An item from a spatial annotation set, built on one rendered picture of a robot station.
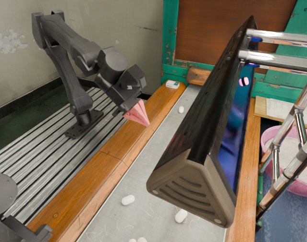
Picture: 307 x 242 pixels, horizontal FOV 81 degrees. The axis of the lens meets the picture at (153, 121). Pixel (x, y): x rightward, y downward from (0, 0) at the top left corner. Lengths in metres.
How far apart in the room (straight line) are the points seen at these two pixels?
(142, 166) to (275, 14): 0.72
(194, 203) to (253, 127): 0.63
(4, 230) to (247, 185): 0.51
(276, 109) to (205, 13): 0.49
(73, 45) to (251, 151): 0.63
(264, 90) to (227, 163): 0.80
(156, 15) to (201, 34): 0.97
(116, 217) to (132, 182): 0.10
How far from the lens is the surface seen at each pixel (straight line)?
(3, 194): 0.31
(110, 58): 0.48
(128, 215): 0.51
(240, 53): 0.32
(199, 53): 0.94
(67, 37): 0.62
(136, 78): 0.46
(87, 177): 0.56
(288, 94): 0.97
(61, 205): 0.54
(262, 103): 0.91
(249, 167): 0.62
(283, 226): 0.67
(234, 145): 0.20
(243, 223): 0.52
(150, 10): 1.85
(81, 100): 0.78
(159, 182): 0.17
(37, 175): 0.76
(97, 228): 0.52
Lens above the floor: 1.21
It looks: 39 degrees down
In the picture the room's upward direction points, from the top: straight up
